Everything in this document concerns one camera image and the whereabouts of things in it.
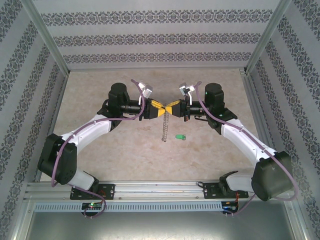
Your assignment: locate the metal key holder with rings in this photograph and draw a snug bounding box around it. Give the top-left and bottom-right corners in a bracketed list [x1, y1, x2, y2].
[161, 109, 169, 142]

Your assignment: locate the small controller board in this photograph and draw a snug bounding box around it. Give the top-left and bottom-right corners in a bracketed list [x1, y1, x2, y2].
[81, 202, 103, 211]
[222, 201, 240, 212]

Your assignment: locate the grey metal panel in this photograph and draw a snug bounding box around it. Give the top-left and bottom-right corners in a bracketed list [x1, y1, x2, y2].
[26, 211, 305, 240]

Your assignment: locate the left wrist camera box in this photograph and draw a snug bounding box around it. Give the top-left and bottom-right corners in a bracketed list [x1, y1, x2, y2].
[138, 82, 154, 100]

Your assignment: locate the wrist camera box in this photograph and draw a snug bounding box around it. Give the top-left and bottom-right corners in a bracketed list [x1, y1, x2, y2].
[179, 83, 196, 106]
[138, 82, 154, 100]

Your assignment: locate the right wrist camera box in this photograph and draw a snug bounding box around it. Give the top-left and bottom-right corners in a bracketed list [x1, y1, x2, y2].
[179, 83, 196, 106]

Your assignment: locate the aluminium side rail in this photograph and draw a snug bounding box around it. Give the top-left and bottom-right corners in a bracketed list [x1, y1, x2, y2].
[34, 71, 71, 182]
[239, 69, 293, 186]

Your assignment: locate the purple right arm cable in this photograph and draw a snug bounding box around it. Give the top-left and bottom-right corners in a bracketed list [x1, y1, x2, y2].
[195, 80, 300, 218]

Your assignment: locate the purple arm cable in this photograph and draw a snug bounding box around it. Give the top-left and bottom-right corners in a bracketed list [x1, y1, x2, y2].
[50, 78, 147, 220]
[195, 80, 300, 218]

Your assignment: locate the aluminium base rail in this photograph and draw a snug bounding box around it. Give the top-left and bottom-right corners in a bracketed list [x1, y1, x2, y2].
[24, 181, 295, 201]

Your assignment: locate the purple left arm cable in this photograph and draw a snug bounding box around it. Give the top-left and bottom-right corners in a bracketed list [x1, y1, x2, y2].
[50, 78, 147, 220]

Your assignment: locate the aluminium frame post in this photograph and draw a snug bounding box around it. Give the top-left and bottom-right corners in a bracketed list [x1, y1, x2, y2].
[7, 196, 35, 240]
[246, 0, 292, 74]
[21, 0, 71, 74]
[288, 197, 315, 240]

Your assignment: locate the grey slotted cable duct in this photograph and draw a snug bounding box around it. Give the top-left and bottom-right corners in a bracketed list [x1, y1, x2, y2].
[33, 201, 223, 212]

